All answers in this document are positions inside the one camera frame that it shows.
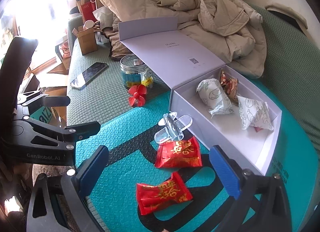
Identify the red candy packet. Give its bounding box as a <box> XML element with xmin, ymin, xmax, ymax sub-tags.
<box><xmin>155</xmin><ymin>136</ymin><xmax>202</xmax><ymax>168</ymax></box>
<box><xmin>136</xmin><ymin>172</ymin><xmax>193</xmax><ymax>215</ymax></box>

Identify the red plastic propeller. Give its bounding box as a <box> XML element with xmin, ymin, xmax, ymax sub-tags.
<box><xmin>128</xmin><ymin>84</ymin><xmax>147</xmax><ymax>107</ymax></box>

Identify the black smartphone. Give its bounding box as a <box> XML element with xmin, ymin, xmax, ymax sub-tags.
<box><xmin>70</xmin><ymin>62</ymin><xmax>108</xmax><ymax>90</ymax></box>

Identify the teal foam mailer bag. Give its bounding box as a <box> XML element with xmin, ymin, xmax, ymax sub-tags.
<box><xmin>67</xmin><ymin>85</ymin><xmax>319</xmax><ymax>231</ymax></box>

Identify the white open gift box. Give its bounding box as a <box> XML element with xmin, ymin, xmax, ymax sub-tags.
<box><xmin>118</xmin><ymin>17</ymin><xmax>281</xmax><ymax>175</ymax></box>

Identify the white patterned snack packet right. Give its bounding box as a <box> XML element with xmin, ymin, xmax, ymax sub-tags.
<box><xmin>237</xmin><ymin>95</ymin><xmax>274</xmax><ymax>131</ymax></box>

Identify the white patterned snack packet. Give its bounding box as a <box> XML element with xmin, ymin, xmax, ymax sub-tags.
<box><xmin>196</xmin><ymin>78</ymin><xmax>234</xmax><ymax>117</ymax></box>
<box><xmin>237</xmin><ymin>95</ymin><xmax>274</xmax><ymax>131</ymax></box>

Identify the small brown cardboard box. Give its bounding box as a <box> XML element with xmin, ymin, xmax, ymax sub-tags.
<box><xmin>72</xmin><ymin>27</ymin><xmax>102</xmax><ymax>55</ymax></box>

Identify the glass jar blue label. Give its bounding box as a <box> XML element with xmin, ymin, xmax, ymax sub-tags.
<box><xmin>120</xmin><ymin>54</ymin><xmax>153</xmax><ymax>89</ymax></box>

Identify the white patterned snack packet left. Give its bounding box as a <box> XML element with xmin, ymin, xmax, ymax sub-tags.
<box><xmin>196</xmin><ymin>78</ymin><xmax>234</xmax><ymax>117</ymax></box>

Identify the brown foil candy wrapper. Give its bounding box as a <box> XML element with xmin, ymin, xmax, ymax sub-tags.
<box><xmin>220</xmin><ymin>69</ymin><xmax>239</xmax><ymax>105</ymax></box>

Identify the red paper bag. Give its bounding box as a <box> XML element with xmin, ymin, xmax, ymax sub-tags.
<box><xmin>76</xmin><ymin>0</ymin><xmax>103</xmax><ymax>23</ymax></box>

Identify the beige puffer jacket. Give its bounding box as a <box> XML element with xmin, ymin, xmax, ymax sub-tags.
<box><xmin>100</xmin><ymin>0</ymin><xmax>267</xmax><ymax>78</ymax></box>

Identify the beige cloth on sofa back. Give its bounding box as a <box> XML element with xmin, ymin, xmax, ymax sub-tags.
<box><xmin>265</xmin><ymin>2</ymin><xmax>308</xmax><ymax>30</ymax></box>

